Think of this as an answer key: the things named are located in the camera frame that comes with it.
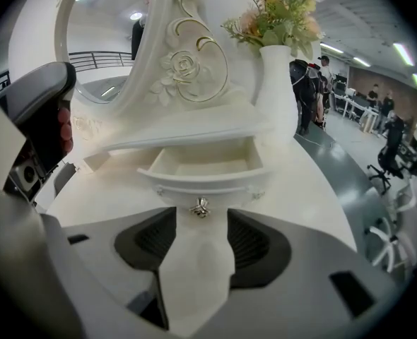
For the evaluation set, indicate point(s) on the small white drawer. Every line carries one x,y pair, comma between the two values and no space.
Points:
208,189

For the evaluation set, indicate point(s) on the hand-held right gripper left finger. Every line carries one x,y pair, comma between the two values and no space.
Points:
99,260

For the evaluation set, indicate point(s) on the white ornate dressing table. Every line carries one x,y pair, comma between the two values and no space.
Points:
106,196

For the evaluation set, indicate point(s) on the person's left hand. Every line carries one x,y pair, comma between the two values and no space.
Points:
65,129

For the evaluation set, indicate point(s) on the black office chair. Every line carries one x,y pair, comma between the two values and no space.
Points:
388,161

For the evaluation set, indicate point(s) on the oval white framed mirror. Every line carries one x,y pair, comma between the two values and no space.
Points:
102,30

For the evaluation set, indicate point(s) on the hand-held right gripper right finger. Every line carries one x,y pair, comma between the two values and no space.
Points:
300,295

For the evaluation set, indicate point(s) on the artificial flower bouquet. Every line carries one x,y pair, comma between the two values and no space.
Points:
275,12

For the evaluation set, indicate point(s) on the white office desk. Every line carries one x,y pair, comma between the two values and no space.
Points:
351,106

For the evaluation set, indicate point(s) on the white ceramic vase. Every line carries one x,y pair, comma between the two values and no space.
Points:
277,94

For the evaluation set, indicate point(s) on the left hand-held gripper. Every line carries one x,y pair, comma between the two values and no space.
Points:
35,90

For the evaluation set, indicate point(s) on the white office chair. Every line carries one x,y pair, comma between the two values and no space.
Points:
406,217

